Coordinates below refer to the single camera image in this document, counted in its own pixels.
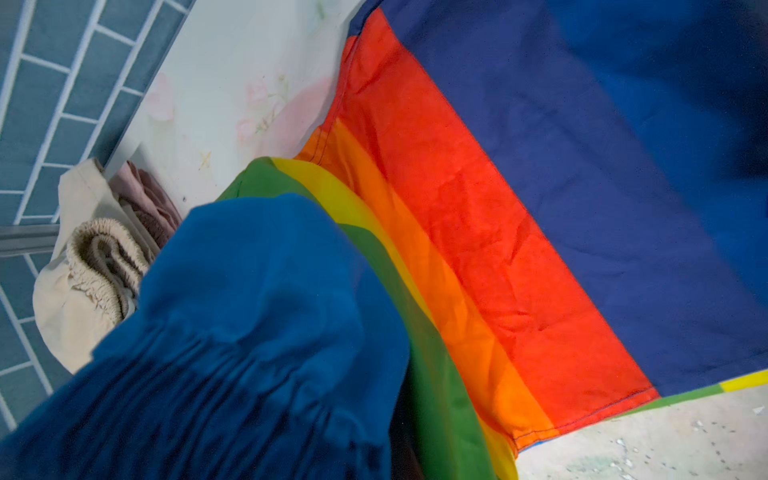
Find beige shorts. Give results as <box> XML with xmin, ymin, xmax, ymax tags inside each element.
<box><xmin>33</xmin><ymin>160</ymin><xmax>160</xmax><ymax>373</ymax></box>

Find red shorts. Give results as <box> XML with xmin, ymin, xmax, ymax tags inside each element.
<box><xmin>1</xmin><ymin>1</ymin><xmax>767</xmax><ymax>479</ymax></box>

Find pink shorts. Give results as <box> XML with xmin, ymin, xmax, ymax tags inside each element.
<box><xmin>108</xmin><ymin>161</ymin><xmax>182</xmax><ymax>248</ymax></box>

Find aluminium left corner post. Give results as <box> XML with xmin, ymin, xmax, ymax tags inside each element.
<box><xmin>0</xmin><ymin>224</ymin><xmax>60</xmax><ymax>258</ymax></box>

